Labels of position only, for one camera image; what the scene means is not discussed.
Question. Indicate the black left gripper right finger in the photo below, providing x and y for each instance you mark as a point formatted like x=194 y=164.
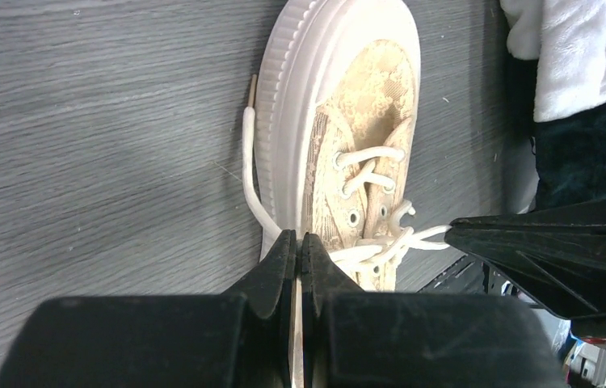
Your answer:
x=353 y=338

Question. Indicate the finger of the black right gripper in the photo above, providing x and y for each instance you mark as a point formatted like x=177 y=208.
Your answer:
x=561 y=268
x=584 y=218

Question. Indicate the black white checkered pillow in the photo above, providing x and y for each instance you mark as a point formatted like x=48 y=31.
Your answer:
x=555 y=80

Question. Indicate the beige sneaker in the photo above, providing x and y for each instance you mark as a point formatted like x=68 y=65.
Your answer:
x=328 y=130

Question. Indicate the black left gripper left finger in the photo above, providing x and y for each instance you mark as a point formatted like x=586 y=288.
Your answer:
x=237 y=338

